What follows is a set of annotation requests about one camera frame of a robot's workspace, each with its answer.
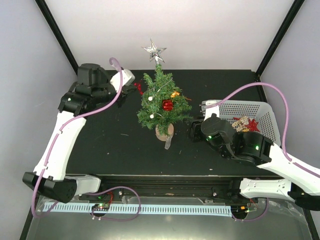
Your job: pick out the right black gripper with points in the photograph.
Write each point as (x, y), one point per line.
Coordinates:
(194, 130)

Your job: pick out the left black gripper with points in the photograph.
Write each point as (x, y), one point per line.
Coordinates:
(125, 94)

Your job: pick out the red berry sprig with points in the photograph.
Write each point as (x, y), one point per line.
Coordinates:
(139, 88)

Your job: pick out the clear battery box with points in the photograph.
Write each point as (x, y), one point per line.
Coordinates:
(168, 141)

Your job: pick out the red gift box ornament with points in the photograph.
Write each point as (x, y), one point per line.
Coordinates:
(167, 105)

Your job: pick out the silver glitter star topper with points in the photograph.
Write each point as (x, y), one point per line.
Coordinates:
(155, 52)

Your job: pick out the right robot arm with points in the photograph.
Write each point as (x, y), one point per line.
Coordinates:
(299, 182)

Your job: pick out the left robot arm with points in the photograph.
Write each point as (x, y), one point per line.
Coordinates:
(92, 92)

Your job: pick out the wooden tree base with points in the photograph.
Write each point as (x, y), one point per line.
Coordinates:
(162, 134)

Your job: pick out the small green christmas tree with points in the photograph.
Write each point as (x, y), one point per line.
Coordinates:
(159, 88)

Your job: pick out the wooden script word ornament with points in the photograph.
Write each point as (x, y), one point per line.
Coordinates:
(241, 124)

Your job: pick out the red star ornament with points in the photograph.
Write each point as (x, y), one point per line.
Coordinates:
(252, 125)

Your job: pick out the white perforated plastic basket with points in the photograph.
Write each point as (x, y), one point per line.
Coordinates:
(261, 112)

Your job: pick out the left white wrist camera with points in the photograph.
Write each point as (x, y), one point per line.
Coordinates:
(127, 78)

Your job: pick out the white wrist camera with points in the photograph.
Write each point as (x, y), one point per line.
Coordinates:
(209, 107)
(127, 78)

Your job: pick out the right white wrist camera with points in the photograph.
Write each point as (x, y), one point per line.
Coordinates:
(209, 107)

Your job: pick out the white slotted cable duct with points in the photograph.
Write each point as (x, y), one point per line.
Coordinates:
(143, 209)

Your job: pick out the left black frame post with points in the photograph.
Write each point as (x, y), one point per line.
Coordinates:
(49, 18)

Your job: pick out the black frame post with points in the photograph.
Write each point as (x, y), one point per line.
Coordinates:
(49, 18)
(281, 32)

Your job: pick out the right black frame post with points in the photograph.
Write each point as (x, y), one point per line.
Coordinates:
(281, 32)

